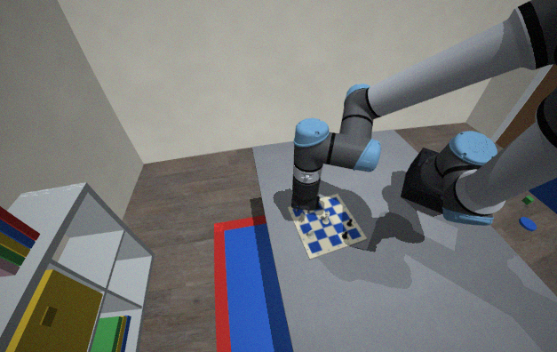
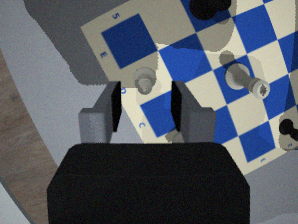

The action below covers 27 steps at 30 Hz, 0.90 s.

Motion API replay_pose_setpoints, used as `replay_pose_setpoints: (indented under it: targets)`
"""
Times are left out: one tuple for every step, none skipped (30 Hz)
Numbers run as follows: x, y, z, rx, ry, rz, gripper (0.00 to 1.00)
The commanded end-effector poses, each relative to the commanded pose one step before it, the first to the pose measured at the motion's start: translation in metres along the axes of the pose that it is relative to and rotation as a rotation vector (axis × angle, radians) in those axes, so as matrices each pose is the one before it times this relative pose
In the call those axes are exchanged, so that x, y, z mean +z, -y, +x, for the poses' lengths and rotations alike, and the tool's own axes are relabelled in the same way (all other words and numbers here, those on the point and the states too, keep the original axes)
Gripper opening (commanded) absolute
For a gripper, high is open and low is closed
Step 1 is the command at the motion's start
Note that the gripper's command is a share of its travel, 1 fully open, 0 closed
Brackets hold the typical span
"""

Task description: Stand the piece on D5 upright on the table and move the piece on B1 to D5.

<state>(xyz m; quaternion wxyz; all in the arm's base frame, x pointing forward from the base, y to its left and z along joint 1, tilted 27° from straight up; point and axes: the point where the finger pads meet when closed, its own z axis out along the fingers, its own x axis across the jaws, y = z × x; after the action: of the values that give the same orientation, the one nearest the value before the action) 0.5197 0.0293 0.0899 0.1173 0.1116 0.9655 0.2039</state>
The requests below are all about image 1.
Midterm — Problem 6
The blue and cream chessboard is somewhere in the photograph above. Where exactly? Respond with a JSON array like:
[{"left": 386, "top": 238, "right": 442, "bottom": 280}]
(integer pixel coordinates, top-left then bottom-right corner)
[{"left": 288, "top": 194, "right": 367, "bottom": 260}]

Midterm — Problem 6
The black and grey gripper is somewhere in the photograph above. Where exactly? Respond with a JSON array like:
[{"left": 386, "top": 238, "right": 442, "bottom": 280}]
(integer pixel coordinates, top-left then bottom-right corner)
[{"left": 291, "top": 161, "right": 322, "bottom": 213}]

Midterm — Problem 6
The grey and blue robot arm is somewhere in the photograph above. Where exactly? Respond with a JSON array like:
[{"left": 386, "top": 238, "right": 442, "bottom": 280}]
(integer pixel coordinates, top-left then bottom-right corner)
[{"left": 294, "top": 0, "right": 557, "bottom": 226}]

